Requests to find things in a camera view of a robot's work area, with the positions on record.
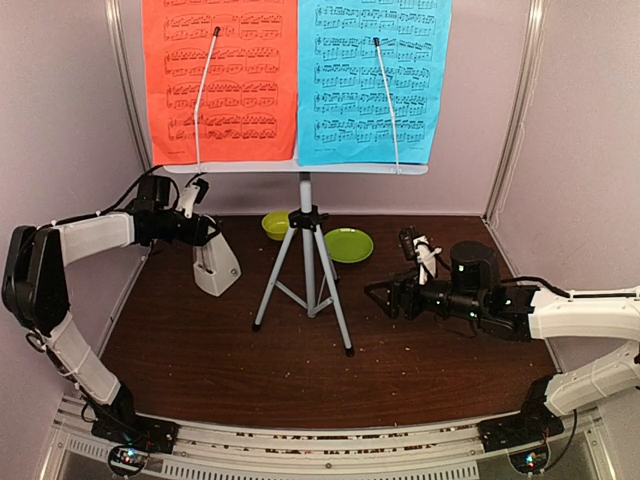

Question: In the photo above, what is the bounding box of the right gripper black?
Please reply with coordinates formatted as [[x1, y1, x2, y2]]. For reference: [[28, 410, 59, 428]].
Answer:
[[364, 265, 485, 323]]

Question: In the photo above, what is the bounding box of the grey metronome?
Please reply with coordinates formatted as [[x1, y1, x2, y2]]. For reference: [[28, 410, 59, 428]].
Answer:
[[193, 233, 242, 297]]

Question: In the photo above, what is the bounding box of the white perforated music stand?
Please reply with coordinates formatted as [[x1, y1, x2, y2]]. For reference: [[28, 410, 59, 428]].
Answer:
[[162, 0, 454, 359]]

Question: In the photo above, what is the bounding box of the red sheet music paper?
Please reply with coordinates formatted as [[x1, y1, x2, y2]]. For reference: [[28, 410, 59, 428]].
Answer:
[[142, 0, 298, 166]]

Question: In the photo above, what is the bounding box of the blue sheet music paper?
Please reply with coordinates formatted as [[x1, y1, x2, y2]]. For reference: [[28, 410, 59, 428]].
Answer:
[[297, 0, 453, 169]]

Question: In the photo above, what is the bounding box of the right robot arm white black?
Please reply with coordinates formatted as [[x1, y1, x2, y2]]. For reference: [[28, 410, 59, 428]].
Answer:
[[364, 239, 639, 442]]

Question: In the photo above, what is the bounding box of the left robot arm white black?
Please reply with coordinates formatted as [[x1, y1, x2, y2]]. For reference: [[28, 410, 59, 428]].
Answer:
[[1, 171, 220, 444]]

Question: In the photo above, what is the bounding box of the green plastic plate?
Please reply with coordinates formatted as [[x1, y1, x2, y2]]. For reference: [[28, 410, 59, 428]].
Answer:
[[324, 228, 374, 264]]

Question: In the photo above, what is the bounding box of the green plastic bowl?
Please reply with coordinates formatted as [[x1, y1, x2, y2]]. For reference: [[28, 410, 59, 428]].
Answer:
[[261, 211, 290, 242]]

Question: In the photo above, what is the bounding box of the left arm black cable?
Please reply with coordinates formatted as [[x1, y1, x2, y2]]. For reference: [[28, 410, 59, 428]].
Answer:
[[94, 172, 181, 219]]

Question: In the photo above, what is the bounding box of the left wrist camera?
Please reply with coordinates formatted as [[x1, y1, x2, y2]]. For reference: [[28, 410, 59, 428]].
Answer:
[[176, 177, 209, 219]]

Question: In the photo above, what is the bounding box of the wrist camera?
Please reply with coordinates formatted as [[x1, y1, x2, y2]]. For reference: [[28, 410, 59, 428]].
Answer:
[[398, 226, 442, 285], [176, 177, 209, 219]]

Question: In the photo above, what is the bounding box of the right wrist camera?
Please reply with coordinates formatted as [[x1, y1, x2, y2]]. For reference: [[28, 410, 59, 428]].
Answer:
[[398, 226, 442, 285]]

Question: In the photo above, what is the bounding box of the aluminium front rail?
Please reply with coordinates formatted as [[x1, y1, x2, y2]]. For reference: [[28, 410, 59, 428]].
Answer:
[[135, 408, 618, 479]]

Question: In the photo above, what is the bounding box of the left aluminium frame post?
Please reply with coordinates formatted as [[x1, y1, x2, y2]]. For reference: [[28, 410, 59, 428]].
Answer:
[[104, 0, 154, 193]]

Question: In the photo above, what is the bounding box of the aluminium frame post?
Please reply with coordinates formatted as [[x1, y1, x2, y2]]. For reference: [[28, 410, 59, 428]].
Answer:
[[104, 0, 154, 193], [484, 0, 547, 230]]

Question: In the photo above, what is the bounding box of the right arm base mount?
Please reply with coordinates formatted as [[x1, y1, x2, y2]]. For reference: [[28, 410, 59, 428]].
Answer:
[[478, 414, 564, 475]]

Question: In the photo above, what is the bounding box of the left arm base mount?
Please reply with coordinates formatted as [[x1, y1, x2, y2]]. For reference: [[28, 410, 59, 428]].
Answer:
[[91, 415, 179, 478]]

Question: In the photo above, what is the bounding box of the right aluminium frame post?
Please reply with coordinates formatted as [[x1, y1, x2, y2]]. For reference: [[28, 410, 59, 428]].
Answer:
[[484, 0, 547, 230]]

